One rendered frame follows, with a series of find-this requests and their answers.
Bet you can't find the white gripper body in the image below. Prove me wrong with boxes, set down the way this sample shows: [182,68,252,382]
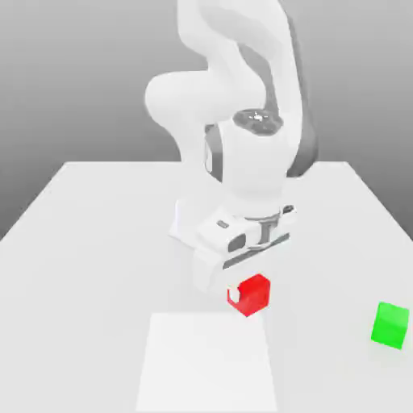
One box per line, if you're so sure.
[192,232,291,294]

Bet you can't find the small red cube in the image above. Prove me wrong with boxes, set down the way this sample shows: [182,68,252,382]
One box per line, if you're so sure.
[226,273,271,318]

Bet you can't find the small green cube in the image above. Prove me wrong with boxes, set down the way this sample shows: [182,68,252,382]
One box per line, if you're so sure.
[369,301,411,350]

